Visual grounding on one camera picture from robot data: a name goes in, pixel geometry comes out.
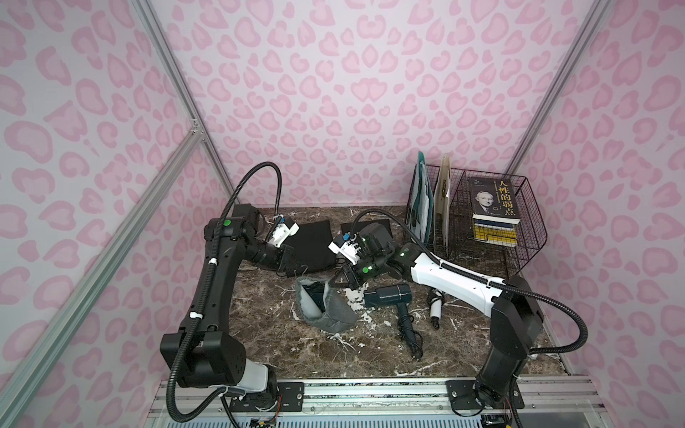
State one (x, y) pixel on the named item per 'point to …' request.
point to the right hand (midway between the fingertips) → (335, 284)
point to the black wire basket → (503, 262)
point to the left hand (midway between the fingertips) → (298, 264)
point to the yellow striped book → (495, 229)
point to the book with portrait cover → (494, 197)
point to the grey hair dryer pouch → (340, 314)
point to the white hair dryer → (435, 311)
